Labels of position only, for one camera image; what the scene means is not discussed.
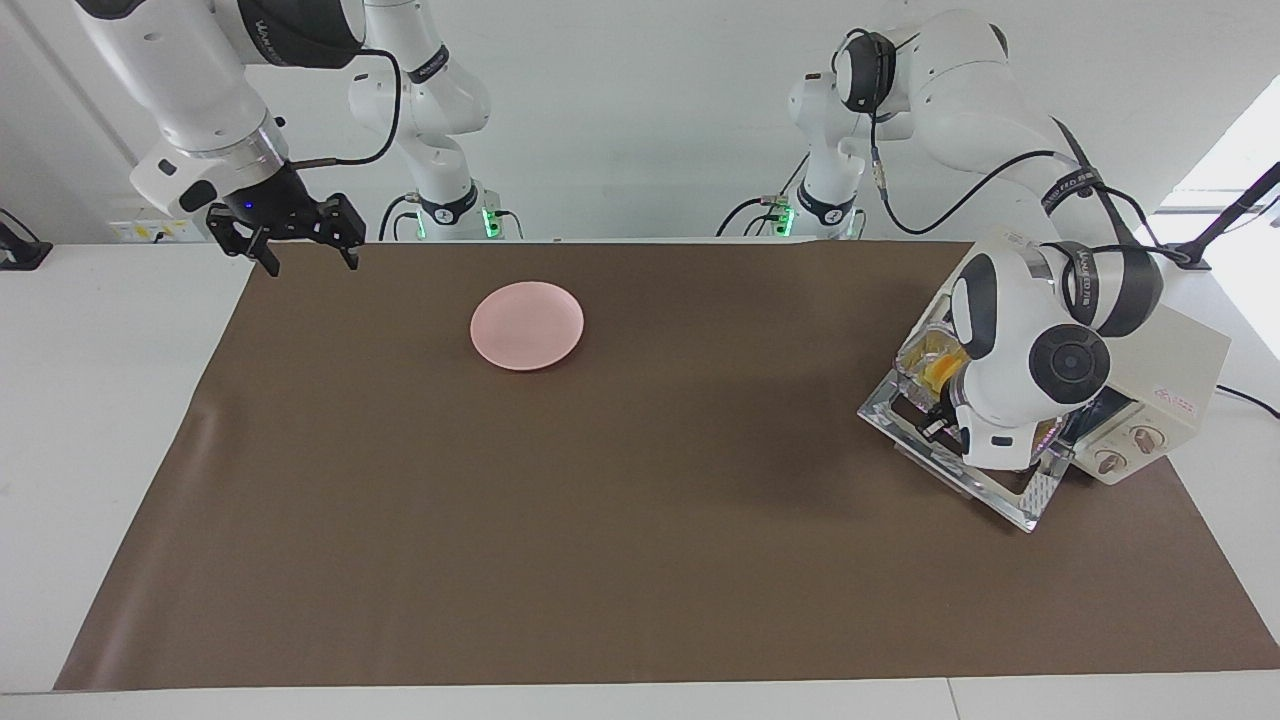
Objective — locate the large oven control knob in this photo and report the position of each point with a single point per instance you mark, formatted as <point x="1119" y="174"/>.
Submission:
<point x="1147" y="438"/>

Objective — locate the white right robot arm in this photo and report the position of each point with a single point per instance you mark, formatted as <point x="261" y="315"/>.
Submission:
<point x="190" y="80"/>

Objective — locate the pink round plate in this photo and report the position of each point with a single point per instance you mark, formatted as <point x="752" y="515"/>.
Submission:
<point x="527" y="325"/>

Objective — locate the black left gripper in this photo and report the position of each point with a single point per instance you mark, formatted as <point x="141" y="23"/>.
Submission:
<point x="937" y="427"/>

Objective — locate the white wall socket box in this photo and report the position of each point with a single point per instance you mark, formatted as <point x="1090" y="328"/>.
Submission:
<point x="150" y="232"/>

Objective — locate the brown table mat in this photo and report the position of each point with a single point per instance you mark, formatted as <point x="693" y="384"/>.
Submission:
<point x="600" y="520"/>

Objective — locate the aluminium foil tray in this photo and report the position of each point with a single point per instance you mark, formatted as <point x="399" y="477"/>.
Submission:
<point x="915" y="355"/>

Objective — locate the orange spiral bread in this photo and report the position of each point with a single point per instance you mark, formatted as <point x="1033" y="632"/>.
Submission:
<point x="940" y="370"/>

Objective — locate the white toaster oven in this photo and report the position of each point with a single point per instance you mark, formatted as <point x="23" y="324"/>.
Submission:
<point x="1190" y="360"/>

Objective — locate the small black table stand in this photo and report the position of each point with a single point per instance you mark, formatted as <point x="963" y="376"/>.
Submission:
<point x="20" y="252"/>

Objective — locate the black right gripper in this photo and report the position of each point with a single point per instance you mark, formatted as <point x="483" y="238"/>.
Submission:
<point x="285" y="215"/>

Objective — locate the glass oven door metal frame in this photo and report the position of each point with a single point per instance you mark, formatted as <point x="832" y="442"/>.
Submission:
<point x="900" y="425"/>

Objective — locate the small oven control knob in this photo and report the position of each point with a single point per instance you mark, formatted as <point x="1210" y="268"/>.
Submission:
<point x="1110" y="462"/>

